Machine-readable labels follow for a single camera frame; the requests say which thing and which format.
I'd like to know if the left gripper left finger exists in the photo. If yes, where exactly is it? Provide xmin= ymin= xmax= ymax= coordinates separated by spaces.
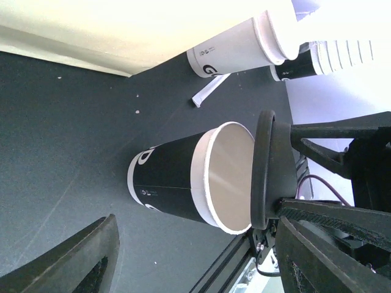
xmin=1 ymin=214 xmax=120 ymax=292

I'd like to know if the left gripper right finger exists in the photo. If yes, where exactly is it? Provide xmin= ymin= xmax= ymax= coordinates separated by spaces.
xmin=276 ymin=217 xmax=390 ymax=292

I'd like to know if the single black paper cup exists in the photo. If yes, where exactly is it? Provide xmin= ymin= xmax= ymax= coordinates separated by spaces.
xmin=127 ymin=121 xmax=254 ymax=235

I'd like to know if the kraft paper bag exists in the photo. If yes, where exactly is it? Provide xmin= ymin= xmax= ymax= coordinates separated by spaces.
xmin=1 ymin=1 xmax=294 ymax=77

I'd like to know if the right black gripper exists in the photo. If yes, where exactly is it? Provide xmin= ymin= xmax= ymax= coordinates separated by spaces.
xmin=277 ymin=111 xmax=390 ymax=247

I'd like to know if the black lid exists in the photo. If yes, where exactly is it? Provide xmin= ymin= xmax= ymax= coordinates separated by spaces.
xmin=250 ymin=110 xmax=298 ymax=230

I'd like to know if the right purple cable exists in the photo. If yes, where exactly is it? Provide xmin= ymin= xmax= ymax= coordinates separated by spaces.
xmin=294 ymin=174 xmax=352 ymax=207

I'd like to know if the single white stirrer packet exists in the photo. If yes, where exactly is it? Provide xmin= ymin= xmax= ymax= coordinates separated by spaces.
xmin=191 ymin=74 xmax=230 ymax=108

